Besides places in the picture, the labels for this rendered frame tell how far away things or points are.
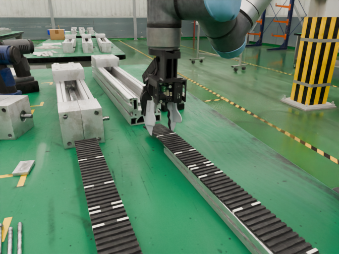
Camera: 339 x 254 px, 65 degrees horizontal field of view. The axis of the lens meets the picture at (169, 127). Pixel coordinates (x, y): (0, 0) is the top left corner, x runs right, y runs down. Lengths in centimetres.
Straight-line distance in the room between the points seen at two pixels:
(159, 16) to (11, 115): 46
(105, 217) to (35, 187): 21
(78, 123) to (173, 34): 31
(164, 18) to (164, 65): 9
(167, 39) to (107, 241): 40
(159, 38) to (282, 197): 39
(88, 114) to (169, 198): 31
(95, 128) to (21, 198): 24
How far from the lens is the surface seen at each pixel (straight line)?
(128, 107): 79
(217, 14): 53
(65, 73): 107
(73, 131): 69
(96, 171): 52
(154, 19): 59
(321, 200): 56
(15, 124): 82
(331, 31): 386
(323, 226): 50
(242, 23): 65
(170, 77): 59
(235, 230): 43
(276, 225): 42
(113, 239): 38
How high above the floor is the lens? 108
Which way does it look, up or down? 22 degrees down
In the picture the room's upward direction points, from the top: straight up
